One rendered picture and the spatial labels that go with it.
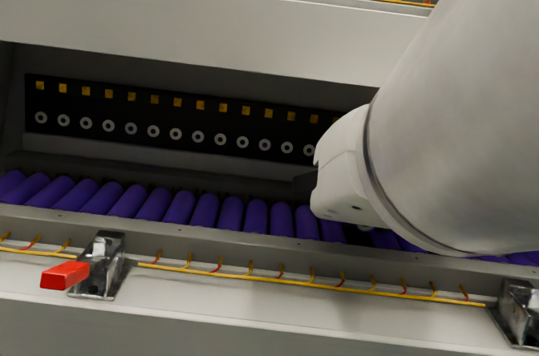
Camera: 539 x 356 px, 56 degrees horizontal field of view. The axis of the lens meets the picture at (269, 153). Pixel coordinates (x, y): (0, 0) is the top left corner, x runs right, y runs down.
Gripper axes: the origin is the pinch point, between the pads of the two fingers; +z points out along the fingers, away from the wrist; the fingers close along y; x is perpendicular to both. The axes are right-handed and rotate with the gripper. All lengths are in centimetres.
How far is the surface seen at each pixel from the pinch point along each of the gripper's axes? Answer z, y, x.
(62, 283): -11.9, 16.7, 7.3
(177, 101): 6.5, 16.4, -8.4
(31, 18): -8.6, 22.9, -7.5
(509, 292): -3.9, -8.4, 4.9
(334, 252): -2.0, 2.6, 3.7
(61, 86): 6.4, 26.8, -8.4
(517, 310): -4.9, -8.4, 6.0
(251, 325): -5.8, 7.6, 8.7
